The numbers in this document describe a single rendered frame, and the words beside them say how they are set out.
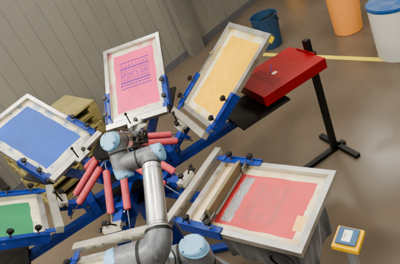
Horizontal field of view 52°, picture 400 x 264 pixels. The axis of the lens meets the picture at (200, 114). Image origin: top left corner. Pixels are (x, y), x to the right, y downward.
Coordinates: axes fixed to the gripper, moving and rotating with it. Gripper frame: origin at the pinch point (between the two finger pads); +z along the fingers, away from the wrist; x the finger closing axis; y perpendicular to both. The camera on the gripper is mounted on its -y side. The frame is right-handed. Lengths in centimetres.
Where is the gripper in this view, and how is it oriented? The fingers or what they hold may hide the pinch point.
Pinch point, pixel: (142, 138)
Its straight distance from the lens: 196.9
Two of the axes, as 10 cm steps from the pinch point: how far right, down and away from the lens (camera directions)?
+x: -1.6, -9.9, 0.7
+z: 3.1, 0.2, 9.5
